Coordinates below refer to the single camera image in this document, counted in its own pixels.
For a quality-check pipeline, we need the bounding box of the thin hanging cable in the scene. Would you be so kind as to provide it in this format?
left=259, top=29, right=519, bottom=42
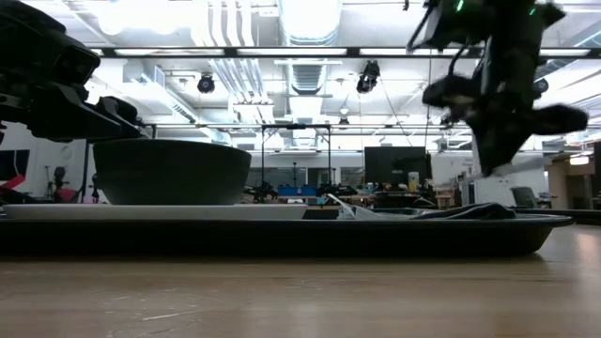
left=424, top=0, right=435, bottom=148

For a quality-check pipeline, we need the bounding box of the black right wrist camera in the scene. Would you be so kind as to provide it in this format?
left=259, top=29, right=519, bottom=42
left=407, top=0, right=493, bottom=53

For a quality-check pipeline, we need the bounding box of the black plastic tray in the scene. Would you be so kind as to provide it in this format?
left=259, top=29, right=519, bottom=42
left=0, top=207, right=576, bottom=258

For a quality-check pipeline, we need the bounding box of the black bowl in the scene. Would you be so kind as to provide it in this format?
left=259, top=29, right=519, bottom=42
left=92, top=138, right=254, bottom=207

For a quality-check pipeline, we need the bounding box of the white plate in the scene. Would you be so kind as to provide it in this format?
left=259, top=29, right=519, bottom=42
left=1, top=202, right=310, bottom=222

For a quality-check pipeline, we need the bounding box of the grey office chair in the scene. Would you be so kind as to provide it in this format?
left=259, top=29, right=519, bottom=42
left=510, top=186, right=540, bottom=209

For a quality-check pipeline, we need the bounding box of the silver air duct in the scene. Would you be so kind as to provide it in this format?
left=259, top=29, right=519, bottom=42
left=277, top=0, right=345, bottom=96

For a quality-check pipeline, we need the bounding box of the grey cloth napkin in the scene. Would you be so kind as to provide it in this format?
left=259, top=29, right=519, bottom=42
left=411, top=202, right=518, bottom=222

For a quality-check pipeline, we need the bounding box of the blue box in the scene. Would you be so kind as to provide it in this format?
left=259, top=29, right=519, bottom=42
left=277, top=185, right=318, bottom=198

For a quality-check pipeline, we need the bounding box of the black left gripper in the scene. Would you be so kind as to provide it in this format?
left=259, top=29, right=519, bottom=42
left=0, top=77, right=143, bottom=143

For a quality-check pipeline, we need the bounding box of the black overhead frame bar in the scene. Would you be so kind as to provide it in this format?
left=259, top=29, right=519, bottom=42
left=88, top=45, right=593, bottom=60

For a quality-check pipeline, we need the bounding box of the thin black distant frame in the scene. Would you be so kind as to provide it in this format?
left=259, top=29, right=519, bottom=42
left=260, top=123, right=332, bottom=189

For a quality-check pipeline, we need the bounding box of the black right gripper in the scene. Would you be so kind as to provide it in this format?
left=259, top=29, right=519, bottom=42
left=421, top=40, right=590, bottom=178

